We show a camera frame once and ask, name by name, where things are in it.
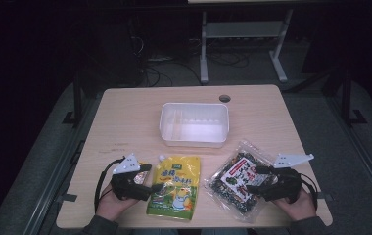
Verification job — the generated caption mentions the metal floor rail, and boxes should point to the metal floor rail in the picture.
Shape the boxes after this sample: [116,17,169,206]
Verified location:
[323,94,372,212]
[22,94,102,235]

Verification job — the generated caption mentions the person's right hand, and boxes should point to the person's right hand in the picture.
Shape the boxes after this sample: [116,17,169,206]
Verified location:
[272,188,317,222]

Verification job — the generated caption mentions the white metal desk frame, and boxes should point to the white metal desk frame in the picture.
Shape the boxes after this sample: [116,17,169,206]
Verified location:
[187,0,305,84]

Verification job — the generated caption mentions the person's left hand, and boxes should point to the person's left hand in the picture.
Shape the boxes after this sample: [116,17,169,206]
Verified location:
[95,185,139,222]

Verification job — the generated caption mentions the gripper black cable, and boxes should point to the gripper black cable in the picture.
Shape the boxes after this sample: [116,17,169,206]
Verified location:
[300,172,319,211]
[93,156,126,213]

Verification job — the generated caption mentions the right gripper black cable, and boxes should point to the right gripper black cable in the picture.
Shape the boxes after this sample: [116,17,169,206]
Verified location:
[300,172,319,211]

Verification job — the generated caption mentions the white plastic container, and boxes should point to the white plastic container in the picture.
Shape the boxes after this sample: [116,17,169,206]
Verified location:
[159,102,230,149]

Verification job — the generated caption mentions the clear seaweed snack packet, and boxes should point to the clear seaweed snack packet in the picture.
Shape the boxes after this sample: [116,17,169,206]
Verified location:
[203,139,278,223]

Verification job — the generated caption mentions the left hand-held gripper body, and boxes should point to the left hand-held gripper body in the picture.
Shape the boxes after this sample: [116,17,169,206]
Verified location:
[110,153,153,201]

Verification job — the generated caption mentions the black floor cables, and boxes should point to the black floor cables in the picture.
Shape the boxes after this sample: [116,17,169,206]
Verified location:
[127,33,251,88]

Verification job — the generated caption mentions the small gold foil packet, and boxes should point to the small gold foil packet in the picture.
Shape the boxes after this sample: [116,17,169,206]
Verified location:
[133,162,152,186]

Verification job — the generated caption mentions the grey tape strip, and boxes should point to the grey tape strip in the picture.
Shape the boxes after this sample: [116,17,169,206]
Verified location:
[56,193,78,204]
[316,191,335,202]

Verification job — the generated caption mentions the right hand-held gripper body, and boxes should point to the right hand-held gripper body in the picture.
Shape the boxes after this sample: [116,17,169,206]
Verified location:
[264,153,315,204]

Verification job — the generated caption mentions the black metal stand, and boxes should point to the black metal stand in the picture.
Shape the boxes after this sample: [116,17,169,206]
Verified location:
[340,68,368,127]
[62,73,84,127]

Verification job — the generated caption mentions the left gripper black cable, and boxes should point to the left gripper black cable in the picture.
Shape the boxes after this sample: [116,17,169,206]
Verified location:
[93,156,126,213]

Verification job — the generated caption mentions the yellow spouted pouch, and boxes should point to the yellow spouted pouch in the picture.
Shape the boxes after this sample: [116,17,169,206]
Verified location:
[146,154,202,221]

